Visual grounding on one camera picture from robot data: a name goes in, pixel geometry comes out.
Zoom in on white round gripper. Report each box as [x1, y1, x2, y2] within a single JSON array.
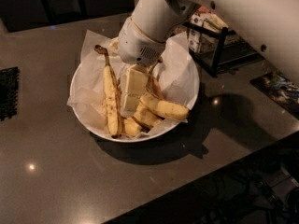
[[107, 17, 166, 118]]

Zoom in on spotted yellow banana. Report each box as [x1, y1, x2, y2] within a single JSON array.
[[94, 45, 121, 138]]

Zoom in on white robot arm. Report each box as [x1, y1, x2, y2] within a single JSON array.
[[118, 0, 299, 84]]

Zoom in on orange-tinted banana underneath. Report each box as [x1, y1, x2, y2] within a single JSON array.
[[147, 76, 164, 99]]

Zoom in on white bowl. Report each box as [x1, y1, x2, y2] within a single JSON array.
[[69, 35, 200, 144]]

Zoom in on yellow banana bottom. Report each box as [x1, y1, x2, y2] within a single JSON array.
[[122, 118, 143, 137]]

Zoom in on white paper liner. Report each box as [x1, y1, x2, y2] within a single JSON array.
[[66, 29, 200, 140]]

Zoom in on white packet boxes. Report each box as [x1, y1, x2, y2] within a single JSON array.
[[174, 7, 228, 53]]

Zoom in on black grid vent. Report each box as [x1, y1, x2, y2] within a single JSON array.
[[0, 67, 20, 121]]

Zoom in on black chair frame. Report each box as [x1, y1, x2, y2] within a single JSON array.
[[41, 0, 87, 24]]

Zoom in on black wire rack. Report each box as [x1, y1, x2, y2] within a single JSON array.
[[182, 14, 263, 77]]

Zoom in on black cables under table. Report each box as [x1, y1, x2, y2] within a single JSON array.
[[186, 168, 299, 224]]

